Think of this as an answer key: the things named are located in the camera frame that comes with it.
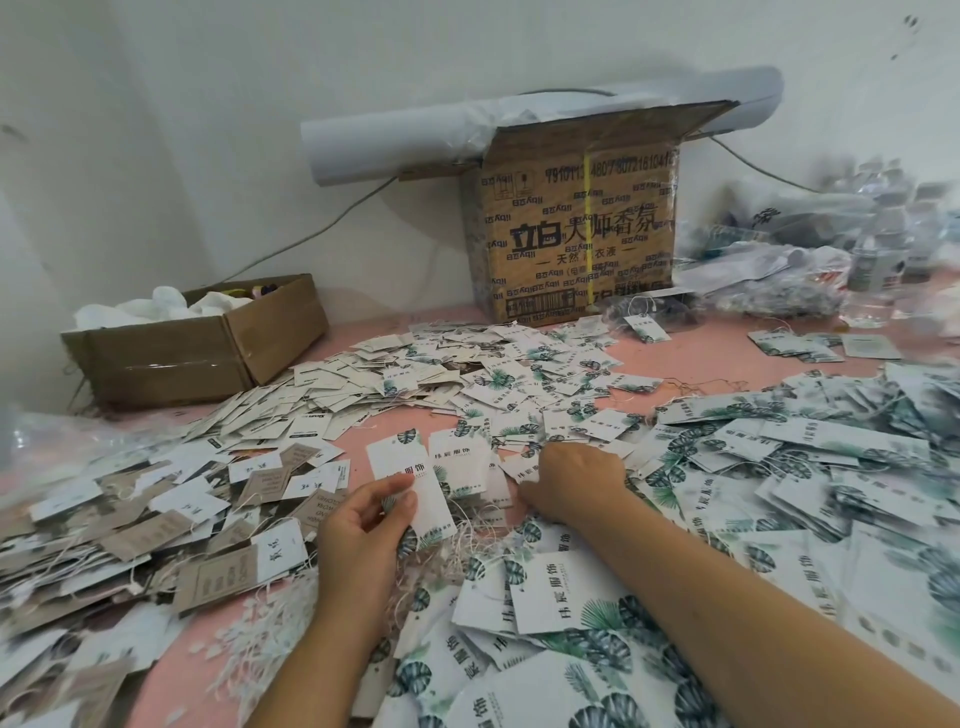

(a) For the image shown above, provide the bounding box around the large printed cardboard box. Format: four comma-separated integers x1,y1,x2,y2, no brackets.
459,100,740,327

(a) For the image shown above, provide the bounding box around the heap of small tags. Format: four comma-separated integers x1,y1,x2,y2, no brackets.
177,318,665,452

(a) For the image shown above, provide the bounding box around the person's left hand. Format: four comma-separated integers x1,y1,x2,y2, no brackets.
312,472,422,644

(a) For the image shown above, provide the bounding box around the clear plastic bag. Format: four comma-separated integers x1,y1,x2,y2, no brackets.
0,408,134,479

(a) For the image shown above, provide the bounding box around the black cable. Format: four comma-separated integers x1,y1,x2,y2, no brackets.
207,177,401,287

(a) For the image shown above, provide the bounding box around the pile of white strings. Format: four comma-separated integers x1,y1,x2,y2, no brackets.
195,517,512,722

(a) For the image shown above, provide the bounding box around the pile of brown white tags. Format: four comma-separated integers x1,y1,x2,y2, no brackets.
0,427,354,728

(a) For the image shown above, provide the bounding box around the single white leaf print tag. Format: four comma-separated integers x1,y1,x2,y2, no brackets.
366,432,459,549

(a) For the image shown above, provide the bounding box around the heap of clear plastic bags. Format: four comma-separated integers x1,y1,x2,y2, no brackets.
667,157,960,350

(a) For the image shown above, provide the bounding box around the small open cardboard box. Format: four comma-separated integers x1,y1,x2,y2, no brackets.
61,273,330,414

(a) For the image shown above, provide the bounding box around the white crumpled material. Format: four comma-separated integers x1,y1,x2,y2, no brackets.
72,285,254,332

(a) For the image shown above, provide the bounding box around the pile of green leaf tags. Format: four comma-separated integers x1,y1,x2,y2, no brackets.
352,360,960,728

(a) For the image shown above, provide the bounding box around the person's right forearm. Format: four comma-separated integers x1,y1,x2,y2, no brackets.
577,495,960,728

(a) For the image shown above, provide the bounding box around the person's right hand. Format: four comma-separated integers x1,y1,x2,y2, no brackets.
517,442,639,530

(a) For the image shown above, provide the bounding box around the white roll in plastic wrap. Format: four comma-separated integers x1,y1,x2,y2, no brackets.
300,66,786,188

